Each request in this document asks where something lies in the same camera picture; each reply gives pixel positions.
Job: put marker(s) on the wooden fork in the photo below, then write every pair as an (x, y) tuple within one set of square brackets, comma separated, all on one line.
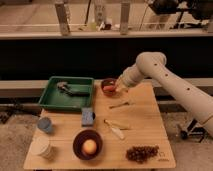
[(121, 104)]

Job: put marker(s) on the metal tool in tray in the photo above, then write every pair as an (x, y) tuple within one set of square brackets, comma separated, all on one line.
[(63, 87)]

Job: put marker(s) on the blue cup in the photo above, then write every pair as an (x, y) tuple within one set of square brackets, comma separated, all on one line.
[(45, 125)]

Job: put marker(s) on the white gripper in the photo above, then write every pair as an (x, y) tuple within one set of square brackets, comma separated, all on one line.
[(120, 86)]

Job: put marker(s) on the bunch of dark grapes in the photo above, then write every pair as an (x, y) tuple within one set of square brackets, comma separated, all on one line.
[(141, 154)]

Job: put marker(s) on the wooden table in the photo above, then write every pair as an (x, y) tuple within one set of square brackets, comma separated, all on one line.
[(147, 129)]

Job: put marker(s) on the orange fruit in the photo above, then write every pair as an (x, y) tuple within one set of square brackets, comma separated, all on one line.
[(89, 147)]

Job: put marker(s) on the wooden knife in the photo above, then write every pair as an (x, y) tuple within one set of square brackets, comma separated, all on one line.
[(117, 124)]

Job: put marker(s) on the green plastic tray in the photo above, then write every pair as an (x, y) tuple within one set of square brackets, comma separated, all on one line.
[(53, 99)]

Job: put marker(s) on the blue sponge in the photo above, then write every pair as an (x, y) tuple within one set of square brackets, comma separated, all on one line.
[(88, 117)]

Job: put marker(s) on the dark brown bowl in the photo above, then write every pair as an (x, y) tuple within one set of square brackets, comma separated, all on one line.
[(81, 138)]

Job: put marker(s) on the white cup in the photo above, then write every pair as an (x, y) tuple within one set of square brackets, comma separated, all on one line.
[(41, 146)]

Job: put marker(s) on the small red bowl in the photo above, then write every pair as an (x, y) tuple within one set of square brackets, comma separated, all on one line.
[(108, 82)]

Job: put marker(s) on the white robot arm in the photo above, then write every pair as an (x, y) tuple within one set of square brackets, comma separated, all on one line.
[(152, 64)]

